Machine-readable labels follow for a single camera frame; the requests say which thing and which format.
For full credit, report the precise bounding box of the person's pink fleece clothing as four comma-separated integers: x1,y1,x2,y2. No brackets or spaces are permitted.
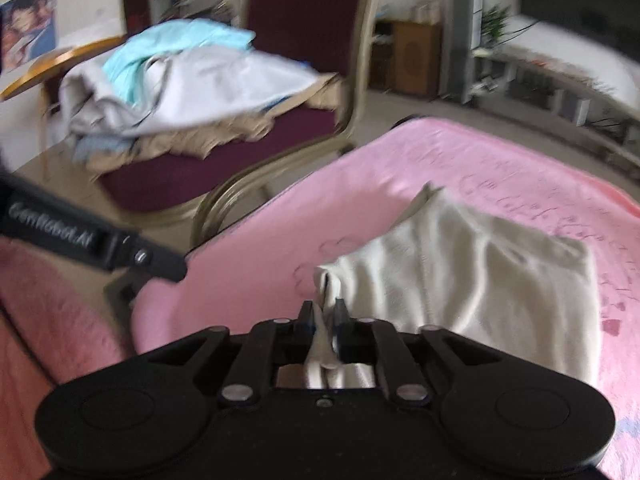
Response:
0,237,133,480

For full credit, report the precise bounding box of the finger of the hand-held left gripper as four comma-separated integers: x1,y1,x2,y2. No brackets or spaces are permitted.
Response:
104,270,151,331

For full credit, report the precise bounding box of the maroon chair with gold frame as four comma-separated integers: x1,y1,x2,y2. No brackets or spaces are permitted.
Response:
40,0,386,246

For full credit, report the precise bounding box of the grey television stand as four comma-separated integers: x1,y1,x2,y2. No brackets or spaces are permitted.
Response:
470,45,640,136

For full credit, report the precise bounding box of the grey tower speaker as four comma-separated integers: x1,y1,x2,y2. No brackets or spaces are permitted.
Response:
440,0,483,106

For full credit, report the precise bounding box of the white and beige clothes pile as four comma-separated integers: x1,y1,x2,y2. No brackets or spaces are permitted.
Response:
87,75,346,176

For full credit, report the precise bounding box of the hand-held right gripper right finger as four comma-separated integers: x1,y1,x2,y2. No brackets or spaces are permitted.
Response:
334,300,501,407

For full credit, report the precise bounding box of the pink printed blanket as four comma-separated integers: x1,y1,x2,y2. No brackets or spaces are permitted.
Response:
131,116,640,480

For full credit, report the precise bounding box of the green potted plant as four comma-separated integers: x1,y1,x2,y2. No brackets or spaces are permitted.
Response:
480,4,511,51

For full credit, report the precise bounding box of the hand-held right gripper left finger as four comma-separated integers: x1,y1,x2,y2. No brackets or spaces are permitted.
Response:
147,301,316,407

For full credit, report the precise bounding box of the wooden round table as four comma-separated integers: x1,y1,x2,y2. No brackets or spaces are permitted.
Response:
0,35,128,101

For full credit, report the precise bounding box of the wooden cabinet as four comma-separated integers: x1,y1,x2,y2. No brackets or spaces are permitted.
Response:
372,19,443,98

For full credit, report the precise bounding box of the wall poster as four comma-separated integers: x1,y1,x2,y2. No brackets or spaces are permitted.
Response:
0,0,58,72

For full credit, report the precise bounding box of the beige t-shirt with dark trim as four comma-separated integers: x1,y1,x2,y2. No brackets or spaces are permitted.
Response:
277,182,601,391

